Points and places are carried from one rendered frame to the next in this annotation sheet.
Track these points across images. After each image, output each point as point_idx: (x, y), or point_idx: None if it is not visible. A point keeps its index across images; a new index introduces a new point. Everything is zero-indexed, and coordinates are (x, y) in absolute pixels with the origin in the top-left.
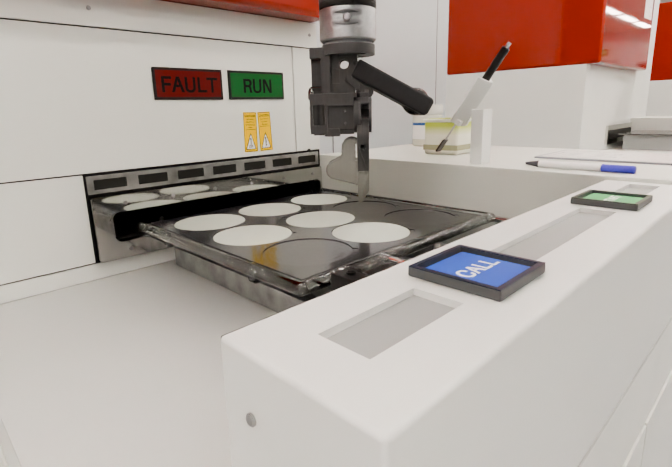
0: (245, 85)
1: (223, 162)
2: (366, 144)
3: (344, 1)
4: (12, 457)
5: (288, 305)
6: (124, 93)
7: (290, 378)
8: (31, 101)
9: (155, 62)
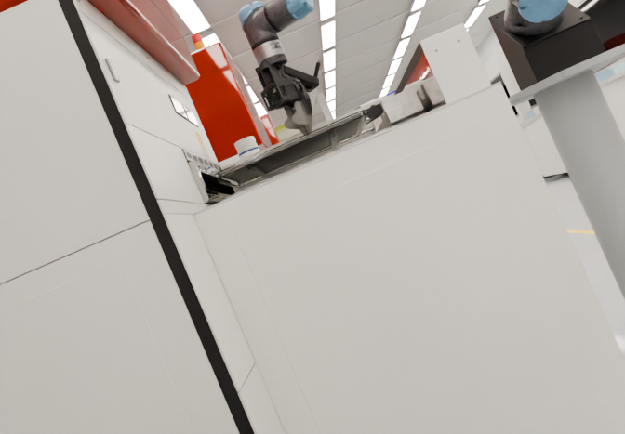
0: (189, 114)
1: (204, 158)
2: (309, 98)
3: (272, 38)
4: (345, 161)
5: None
6: (169, 106)
7: (442, 32)
8: (157, 101)
9: (167, 92)
